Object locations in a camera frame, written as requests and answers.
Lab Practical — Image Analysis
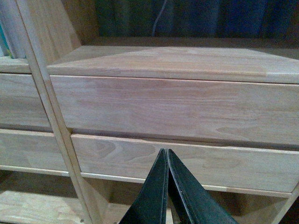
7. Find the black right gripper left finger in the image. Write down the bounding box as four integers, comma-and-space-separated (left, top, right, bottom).
120, 149, 169, 224

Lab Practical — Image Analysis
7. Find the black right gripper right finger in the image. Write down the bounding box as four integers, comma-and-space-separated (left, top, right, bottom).
166, 149, 237, 224

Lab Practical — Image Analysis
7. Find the lower right wooden drawer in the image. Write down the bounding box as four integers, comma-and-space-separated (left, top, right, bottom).
71, 134, 299, 193

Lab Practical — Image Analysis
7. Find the wooden drawer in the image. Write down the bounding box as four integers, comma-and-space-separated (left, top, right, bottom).
0, 74, 51, 129
51, 76, 299, 145
0, 129, 67, 171
71, 134, 299, 193

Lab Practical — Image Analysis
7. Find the upper right wooden drawer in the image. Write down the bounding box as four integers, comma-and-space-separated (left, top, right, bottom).
51, 76, 299, 145

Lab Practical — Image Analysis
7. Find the lower left wooden drawer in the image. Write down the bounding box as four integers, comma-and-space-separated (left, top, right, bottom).
0, 129, 67, 171

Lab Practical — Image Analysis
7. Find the upper left wooden drawer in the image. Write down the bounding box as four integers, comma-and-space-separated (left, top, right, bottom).
0, 74, 51, 129

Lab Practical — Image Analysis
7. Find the light wooden bookshelf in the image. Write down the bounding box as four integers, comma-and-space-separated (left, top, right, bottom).
0, 0, 299, 224

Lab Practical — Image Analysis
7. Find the dark blue curtain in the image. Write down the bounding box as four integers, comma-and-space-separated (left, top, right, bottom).
95, 0, 297, 38

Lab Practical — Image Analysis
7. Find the teal comic idiom book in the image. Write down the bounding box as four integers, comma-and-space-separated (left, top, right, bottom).
0, 21, 14, 59

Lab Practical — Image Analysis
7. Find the grey hanging cable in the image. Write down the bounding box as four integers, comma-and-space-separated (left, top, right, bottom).
151, 0, 168, 37

